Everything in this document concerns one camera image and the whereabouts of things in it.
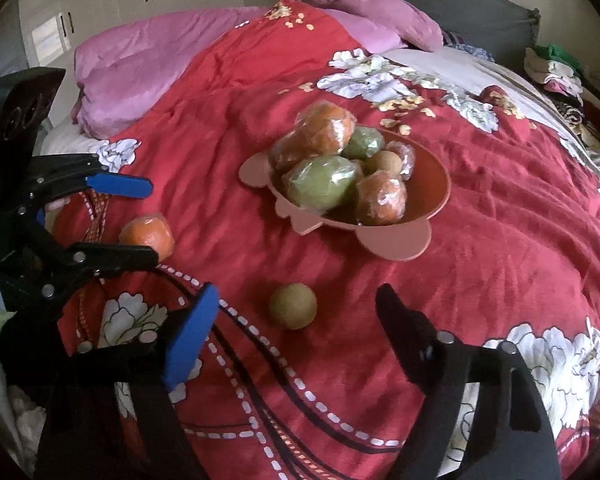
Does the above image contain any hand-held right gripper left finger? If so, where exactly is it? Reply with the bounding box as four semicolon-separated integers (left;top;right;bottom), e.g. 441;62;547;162
35;282;221;480

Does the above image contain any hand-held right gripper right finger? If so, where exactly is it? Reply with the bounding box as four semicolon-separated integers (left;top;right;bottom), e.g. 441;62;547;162
375;284;563;480

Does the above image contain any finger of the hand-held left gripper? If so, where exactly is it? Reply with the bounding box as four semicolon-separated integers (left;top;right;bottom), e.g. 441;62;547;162
27;155;153;206
55;242;160;291

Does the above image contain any orange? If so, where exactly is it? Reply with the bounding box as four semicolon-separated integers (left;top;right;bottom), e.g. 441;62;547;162
295;102;356;156
355;171;408;226
270;132;311;173
118;215;175;263

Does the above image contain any round brown fruit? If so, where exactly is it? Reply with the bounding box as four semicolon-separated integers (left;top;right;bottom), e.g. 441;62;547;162
364;150;401;176
268;282;318;331

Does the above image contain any pink plastic bowl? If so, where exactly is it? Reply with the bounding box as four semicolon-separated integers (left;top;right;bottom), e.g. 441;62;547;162
238;127;452;262

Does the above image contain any large green fruit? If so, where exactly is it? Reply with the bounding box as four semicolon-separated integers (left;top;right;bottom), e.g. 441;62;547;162
285;155;365;212

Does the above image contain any small red fruit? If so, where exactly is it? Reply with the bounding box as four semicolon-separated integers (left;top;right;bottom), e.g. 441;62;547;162
390;142;417;178

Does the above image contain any small green fruit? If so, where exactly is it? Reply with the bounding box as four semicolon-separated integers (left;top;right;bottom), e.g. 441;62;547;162
341;126;386;161

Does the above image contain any pink blanket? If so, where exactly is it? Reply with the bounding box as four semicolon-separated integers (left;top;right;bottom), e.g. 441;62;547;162
71;0;443;138

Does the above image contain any red floral quilt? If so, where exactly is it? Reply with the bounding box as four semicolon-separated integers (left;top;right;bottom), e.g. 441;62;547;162
50;0;600;480

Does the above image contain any beige blanket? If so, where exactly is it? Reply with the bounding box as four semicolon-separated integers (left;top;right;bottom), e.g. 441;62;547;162
380;47;581;126

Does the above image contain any dark striped pillow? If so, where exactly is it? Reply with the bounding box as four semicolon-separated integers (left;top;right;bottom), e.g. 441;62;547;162
440;30;496;63

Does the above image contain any pile of folded clothes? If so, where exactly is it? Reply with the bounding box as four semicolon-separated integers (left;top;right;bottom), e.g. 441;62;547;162
524;44;600;126

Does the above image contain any grey padded headboard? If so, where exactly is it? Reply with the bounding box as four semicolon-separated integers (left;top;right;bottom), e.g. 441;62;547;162
286;0;541;61

